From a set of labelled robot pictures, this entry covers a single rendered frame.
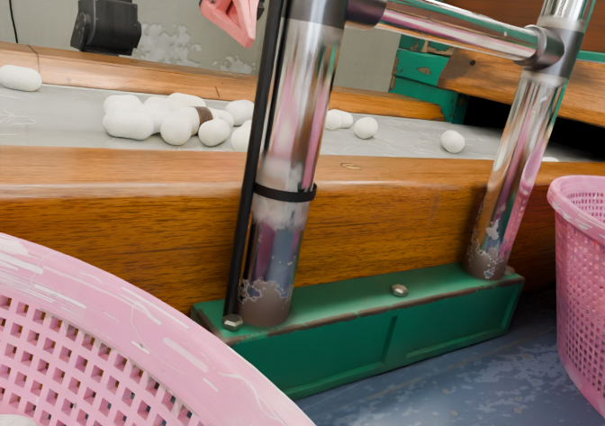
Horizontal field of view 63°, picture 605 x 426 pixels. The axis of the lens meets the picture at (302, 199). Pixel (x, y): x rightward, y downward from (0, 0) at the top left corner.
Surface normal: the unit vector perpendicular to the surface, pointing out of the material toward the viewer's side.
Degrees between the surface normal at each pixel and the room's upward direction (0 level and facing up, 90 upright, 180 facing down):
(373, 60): 90
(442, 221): 90
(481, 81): 67
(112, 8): 79
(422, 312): 90
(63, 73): 45
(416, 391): 0
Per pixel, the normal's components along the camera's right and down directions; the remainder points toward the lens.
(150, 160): 0.18, -0.94
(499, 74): -0.69, -0.33
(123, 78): 0.51, -0.41
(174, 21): 0.57, 0.35
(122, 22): 0.69, 0.16
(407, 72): -0.82, 0.03
